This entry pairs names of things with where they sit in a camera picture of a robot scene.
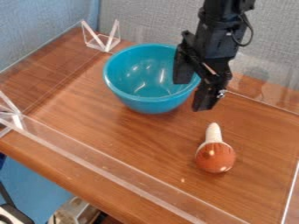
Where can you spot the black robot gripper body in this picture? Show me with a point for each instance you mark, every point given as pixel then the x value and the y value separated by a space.
pixel 213 46

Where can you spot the blue plastic bowl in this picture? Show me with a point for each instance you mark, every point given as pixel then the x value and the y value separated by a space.
pixel 139 76

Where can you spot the clear acrylic barrier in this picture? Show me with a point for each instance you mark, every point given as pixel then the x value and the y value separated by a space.
pixel 113 185
pixel 266 81

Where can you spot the white box under table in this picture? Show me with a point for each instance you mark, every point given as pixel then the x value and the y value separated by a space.
pixel 77 211

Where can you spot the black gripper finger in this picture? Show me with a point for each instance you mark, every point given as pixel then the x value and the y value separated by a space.
pixel 207 96
pixel 182 68

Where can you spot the clear acrylic left bracket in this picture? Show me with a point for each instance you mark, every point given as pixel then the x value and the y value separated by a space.
pixel 11 115

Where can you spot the clear acrylic corner bracket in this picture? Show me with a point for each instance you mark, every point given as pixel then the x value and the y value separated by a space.
pixel 103 42

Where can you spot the clear acrylic front barrier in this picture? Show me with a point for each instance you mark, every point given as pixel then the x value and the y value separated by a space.
pixel 113 185

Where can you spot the brown toy mushroom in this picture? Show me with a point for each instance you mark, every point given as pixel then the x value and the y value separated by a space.
pixel 215 156

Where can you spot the clear acrylic back barrier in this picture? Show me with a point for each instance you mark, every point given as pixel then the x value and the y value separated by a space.
pixel 266 81

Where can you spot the dark stand under table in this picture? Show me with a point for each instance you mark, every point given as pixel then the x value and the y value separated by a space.
pixel 10 214

